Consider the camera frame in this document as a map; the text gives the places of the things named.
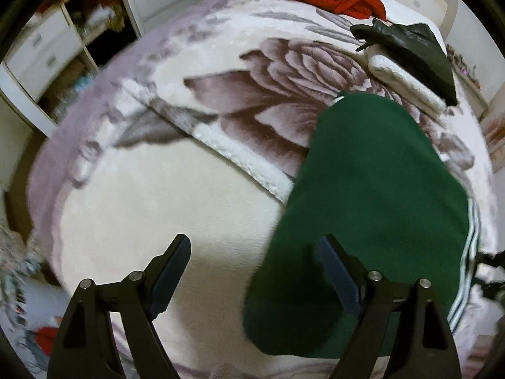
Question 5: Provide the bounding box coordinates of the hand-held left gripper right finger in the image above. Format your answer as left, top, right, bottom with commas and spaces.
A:
316, 234, 462, 379

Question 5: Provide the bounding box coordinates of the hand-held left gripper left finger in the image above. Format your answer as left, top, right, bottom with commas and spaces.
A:
47, 234, 192, 379

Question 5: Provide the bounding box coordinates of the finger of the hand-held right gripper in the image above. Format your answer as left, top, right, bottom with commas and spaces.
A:
474, 250, 505, 301

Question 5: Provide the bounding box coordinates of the green and white jacket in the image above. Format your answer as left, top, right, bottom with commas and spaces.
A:
242, 91, 483, 359

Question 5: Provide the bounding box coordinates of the floral plush blanket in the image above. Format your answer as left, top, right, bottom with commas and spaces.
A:
26, 0, 498, 379

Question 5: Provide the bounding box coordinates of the red object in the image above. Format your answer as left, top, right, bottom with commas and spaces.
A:
35, 326, 62, 354

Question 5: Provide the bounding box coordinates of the white folded garment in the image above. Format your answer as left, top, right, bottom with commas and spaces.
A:
366, 45, 448, 116

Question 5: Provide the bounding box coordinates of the dark green folded garment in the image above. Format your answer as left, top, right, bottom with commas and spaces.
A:
350, 18, 458, 107

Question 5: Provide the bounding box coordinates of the white drawer unit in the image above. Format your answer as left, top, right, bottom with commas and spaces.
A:
3, 7, 86, 102

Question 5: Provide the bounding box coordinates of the white headboard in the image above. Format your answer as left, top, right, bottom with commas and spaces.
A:
377, 0, 459, 50

